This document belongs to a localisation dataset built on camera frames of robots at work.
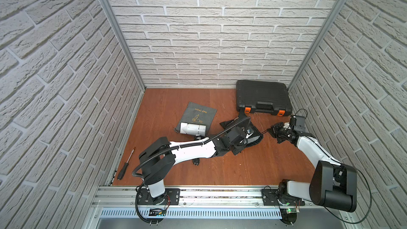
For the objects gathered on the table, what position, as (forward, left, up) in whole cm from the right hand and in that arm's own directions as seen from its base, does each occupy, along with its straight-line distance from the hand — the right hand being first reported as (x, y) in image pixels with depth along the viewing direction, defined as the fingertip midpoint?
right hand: (269, 127), depth 89 cm
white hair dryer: (+2, +40, -2) cm, 40 cm away
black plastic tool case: (+29, -13, -7) cm, 32 cm away
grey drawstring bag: (+17, +41, -7) cm, 45 cm away
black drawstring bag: (-5, +10, 0) cm, 11 cm away
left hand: (-8, +17, +3) cm, 19 cm away
